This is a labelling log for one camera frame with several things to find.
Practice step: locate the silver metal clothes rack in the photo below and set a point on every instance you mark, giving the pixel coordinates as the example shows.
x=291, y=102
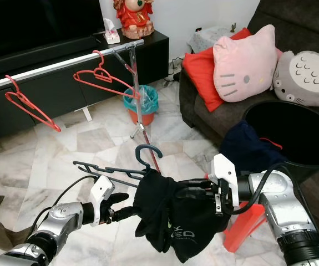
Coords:
x=59, y=65

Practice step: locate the dark brown sofa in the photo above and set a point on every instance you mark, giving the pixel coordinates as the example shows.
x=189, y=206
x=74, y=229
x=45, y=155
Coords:
x=303, y=19

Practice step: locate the red plastic clothes hanger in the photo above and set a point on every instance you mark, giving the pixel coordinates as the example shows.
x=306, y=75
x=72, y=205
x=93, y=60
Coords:
x=104, y=77
x=29, y=105

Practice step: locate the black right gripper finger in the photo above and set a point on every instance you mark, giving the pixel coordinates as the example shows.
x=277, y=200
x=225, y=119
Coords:
x=193, y=190

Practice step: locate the black laundry basket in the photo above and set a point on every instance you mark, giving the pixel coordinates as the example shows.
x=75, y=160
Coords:
x=298, y=130

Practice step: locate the red cushion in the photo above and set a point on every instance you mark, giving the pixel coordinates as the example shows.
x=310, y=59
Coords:
x=201, y=72

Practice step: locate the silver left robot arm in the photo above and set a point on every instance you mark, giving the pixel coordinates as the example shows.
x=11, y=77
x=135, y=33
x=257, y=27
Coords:
x=54, y=227

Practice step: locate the small white pink box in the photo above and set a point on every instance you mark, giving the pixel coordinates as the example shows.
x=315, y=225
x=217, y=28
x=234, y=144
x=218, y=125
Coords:
x=112, y=35

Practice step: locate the black soundbar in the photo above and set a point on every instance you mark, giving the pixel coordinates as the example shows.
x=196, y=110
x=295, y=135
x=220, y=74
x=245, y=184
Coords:
x=37, y=60

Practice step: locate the pink cat face pillow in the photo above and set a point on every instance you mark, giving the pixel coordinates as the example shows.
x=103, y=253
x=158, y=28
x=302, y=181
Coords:
x=245, y=66

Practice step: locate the teal plastic bin liner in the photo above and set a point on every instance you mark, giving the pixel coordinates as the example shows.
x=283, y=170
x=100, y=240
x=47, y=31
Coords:
x=151, y=100

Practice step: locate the grey round plush pillow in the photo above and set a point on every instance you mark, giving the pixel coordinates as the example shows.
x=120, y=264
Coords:
x=306, y=80

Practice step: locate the red laughing Buddha statue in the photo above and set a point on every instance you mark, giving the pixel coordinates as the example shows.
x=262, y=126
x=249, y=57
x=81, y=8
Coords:
x=134, y=21

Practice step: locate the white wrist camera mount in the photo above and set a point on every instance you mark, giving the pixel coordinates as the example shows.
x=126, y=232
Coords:
x=102, y=191
x=224, y=174

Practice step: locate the black TV console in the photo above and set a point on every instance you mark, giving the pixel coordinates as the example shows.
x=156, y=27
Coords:
x=87, y=91

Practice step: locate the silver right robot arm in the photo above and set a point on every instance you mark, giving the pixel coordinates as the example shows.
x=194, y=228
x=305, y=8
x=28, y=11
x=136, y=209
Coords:
x=287, y=205

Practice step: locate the navy blue garment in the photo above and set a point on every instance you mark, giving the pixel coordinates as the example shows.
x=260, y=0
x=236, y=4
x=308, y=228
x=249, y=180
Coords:
x=245, y=147

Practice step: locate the black flat television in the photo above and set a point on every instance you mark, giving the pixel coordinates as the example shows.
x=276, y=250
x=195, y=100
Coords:
x=37, y=23

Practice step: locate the black clothes hanger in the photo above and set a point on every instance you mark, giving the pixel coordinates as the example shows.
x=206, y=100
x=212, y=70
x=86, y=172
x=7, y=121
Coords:
x=115, y=172

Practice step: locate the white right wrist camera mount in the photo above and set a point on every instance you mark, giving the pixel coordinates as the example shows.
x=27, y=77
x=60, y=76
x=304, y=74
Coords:
x=224, y=174

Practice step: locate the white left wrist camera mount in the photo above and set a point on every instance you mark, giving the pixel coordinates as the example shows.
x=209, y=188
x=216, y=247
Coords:
x=102, y=191

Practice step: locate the orange waste bin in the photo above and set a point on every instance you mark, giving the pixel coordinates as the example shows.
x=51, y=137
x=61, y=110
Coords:
x=137, y=116

